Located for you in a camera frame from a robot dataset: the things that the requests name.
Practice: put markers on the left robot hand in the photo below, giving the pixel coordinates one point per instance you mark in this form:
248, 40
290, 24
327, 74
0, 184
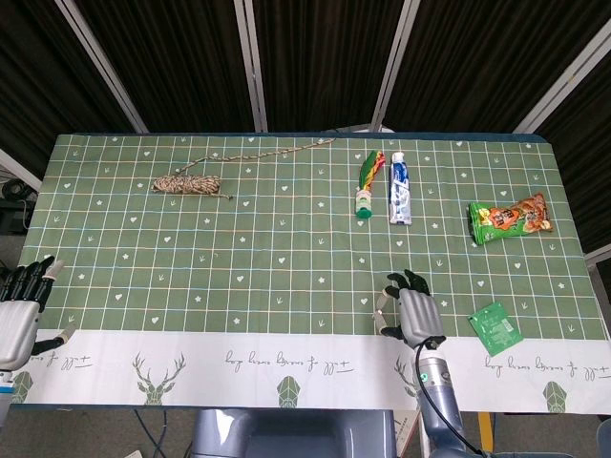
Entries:
16, 324

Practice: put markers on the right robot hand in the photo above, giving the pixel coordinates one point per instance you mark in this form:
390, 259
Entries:
420, 317

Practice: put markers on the green sachet packet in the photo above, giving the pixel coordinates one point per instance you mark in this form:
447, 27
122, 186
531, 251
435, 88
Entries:
496, 329

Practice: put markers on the white labelled box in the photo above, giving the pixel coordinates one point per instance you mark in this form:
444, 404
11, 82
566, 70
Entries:
406, 427

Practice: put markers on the green red yellow tube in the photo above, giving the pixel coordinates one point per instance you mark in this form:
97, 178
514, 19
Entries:
364, 202

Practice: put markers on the white blue toothpaste tube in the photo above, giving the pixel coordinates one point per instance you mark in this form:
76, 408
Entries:
400, 191

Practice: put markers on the green orange snack bag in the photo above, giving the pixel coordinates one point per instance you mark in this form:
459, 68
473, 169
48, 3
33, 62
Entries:
511, 219

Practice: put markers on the black electronic device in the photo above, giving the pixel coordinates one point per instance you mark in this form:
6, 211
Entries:
12, 191

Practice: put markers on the green grid tablecloth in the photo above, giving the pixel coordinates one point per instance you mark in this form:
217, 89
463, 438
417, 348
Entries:
286, 267

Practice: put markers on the grey robot torso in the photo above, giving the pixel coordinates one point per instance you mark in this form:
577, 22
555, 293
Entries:
286, 434

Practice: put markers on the white metal floor frame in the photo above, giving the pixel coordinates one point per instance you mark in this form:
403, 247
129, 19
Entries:
599, 257
19, 169

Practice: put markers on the white partition frame post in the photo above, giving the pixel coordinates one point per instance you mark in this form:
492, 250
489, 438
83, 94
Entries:
252, 67
393, 67
102, 67
570, 76

